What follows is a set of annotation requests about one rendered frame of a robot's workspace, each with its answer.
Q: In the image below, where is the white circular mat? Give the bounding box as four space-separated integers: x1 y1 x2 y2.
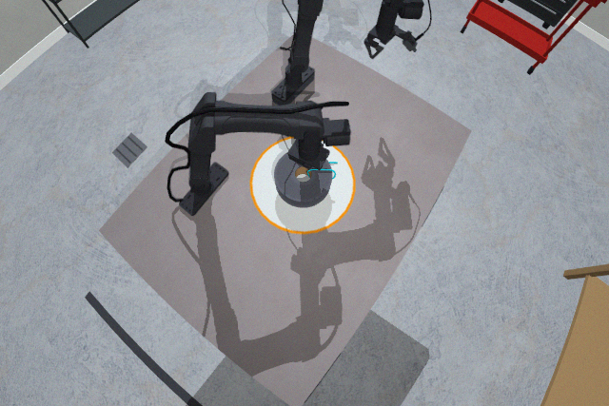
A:
252 138 353 232

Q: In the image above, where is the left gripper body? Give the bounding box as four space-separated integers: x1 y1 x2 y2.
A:
364 16 417 48

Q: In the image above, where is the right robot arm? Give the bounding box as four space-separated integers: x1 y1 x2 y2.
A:
179 92 351 216

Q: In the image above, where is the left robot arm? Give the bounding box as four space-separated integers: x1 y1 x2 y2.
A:
271 0 424 102

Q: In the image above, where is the dark grey perforated disc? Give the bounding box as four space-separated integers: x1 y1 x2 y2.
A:
274 153 333 208

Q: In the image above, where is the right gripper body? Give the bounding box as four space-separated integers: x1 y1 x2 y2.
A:
288 138 330 170

